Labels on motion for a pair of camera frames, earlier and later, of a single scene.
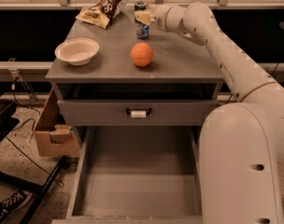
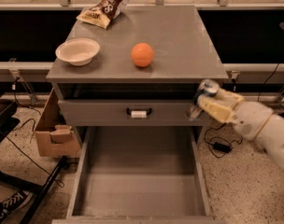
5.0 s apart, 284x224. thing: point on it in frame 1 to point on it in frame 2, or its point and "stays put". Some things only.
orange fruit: (141, 54) stays put
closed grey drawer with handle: (137, 112) stays put
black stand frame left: (3, 121) stays put
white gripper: (163, 18) to (251, 120)
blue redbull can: (142, 30) to (207, 88)
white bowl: (78, 51) stays put
